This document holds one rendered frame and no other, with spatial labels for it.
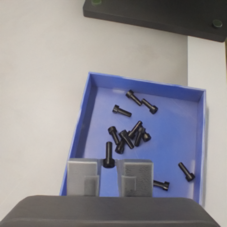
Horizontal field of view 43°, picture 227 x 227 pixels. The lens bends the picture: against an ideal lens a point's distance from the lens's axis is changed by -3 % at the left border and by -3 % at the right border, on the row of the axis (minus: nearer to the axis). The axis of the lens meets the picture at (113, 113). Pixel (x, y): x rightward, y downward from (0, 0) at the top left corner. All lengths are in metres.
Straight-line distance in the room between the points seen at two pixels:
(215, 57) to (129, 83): 0.10
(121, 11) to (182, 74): 0.09
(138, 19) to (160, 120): 0.11
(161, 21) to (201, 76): 0.07
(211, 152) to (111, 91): 0.10
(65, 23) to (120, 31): 0.06
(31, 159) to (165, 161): 0.11
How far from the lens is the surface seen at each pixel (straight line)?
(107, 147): 0.18
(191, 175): 0.24
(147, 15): 0.31
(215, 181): 0.25
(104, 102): 0.26
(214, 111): 0.27
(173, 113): 0.26
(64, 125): 0.25
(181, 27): 0.31
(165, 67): 0.29
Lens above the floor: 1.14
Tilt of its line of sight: 64 degrees down
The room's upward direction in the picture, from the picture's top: 2 degrees clockwise
